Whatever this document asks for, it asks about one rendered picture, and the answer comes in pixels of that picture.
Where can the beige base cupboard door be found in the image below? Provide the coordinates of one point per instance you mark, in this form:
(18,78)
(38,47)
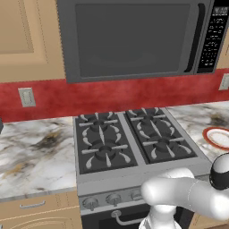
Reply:
(41,223)

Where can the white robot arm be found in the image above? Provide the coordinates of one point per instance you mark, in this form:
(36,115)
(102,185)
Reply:
(184,190)

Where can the grey wall outlet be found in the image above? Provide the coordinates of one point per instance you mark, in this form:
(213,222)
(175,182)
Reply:
(27,97)
(224,81)

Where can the beige drawer front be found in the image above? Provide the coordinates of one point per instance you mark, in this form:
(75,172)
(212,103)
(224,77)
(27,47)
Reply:
(38,205)

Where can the beige wall cupboard door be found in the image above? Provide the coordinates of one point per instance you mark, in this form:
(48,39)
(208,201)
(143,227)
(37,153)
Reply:
(223,50)
(29,38)

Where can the grey microwave door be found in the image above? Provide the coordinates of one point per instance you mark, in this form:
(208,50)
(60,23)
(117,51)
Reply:
(131,38)

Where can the grey microwave oven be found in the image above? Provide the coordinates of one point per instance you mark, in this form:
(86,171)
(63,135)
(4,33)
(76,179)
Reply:
(143,35)

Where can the grey stove knob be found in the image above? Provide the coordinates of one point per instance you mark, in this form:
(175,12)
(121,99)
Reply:
(136,195)
(90,203)
(114,199)

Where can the red rimmed white plate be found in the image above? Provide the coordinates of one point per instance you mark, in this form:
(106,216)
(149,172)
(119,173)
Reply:
(219,137)

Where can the grey gas stove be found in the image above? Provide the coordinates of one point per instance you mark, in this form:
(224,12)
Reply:
(131,149)

